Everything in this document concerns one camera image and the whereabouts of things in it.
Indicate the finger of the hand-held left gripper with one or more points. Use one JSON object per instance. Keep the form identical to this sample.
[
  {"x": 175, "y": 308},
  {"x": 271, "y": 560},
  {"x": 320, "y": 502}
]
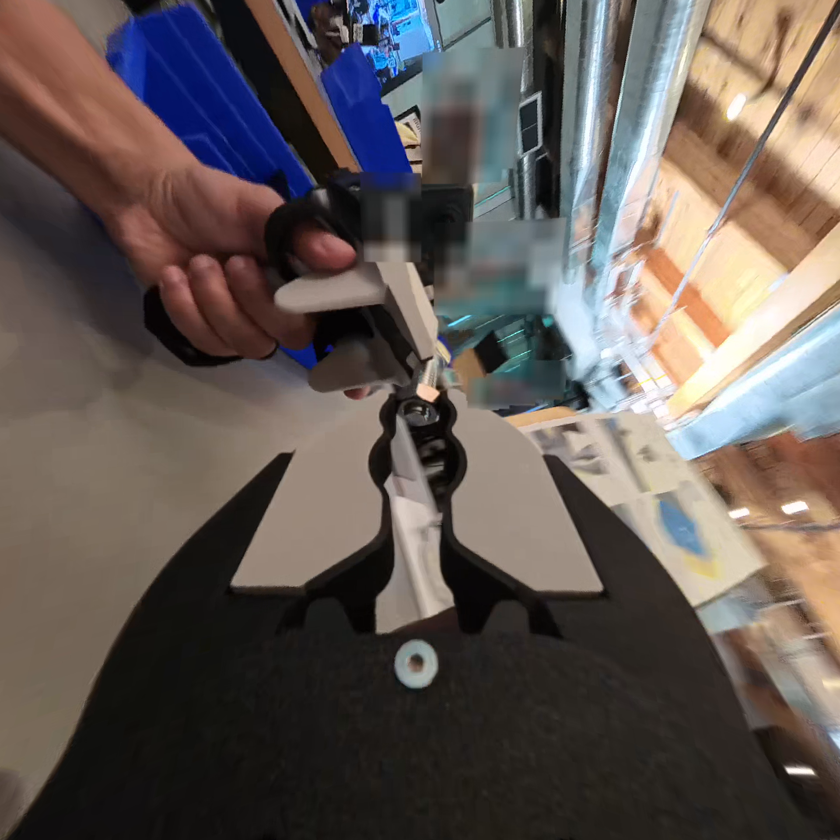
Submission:
[
  {"x": 351, "y": 371},
  {"x": 413, "y": 308}
]

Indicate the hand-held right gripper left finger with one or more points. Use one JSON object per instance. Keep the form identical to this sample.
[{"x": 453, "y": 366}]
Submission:
[{"x": 315, "y": 518}]

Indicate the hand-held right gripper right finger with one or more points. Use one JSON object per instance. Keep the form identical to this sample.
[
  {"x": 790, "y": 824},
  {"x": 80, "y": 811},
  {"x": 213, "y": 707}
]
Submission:
[{"x": 518, "y": 518}]

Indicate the steel hex bolt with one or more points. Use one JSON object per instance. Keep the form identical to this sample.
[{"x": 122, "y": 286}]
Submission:
[{"x": 425, "y": 375}]

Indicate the steel hex nut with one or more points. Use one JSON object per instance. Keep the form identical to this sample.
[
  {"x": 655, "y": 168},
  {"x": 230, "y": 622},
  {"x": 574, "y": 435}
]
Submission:
[{"x": 420, "y": 413}]

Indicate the blue plastic bin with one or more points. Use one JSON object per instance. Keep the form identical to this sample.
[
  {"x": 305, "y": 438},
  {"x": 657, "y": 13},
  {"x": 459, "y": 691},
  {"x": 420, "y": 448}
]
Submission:
[{"x": 210, "y": 98}]

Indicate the person's left hand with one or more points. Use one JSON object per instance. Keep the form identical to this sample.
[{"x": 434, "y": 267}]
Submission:
[{"x": 197, "y": 229}]

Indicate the long blue bin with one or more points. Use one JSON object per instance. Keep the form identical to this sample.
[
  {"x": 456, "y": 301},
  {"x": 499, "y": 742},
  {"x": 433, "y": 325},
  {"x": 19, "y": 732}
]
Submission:
[{"x": 364, "y": 118}]

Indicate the printed instruction sheet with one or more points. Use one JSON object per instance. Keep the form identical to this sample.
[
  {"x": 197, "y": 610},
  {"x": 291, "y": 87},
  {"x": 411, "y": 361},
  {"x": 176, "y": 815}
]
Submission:
[{"x": 656, "y": 499}]

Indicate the large display screen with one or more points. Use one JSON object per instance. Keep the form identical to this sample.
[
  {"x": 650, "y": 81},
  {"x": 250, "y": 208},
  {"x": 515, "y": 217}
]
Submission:
[{"x": 387, "y": 26}]

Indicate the wooden-edged table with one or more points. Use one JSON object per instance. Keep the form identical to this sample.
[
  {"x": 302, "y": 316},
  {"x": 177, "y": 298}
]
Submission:
[{"x": 302, "y": 79}]

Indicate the silver ceiling duct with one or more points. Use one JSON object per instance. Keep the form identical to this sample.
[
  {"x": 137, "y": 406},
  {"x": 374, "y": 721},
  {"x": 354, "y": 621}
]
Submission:
[{"x": 630, "y": 131}]

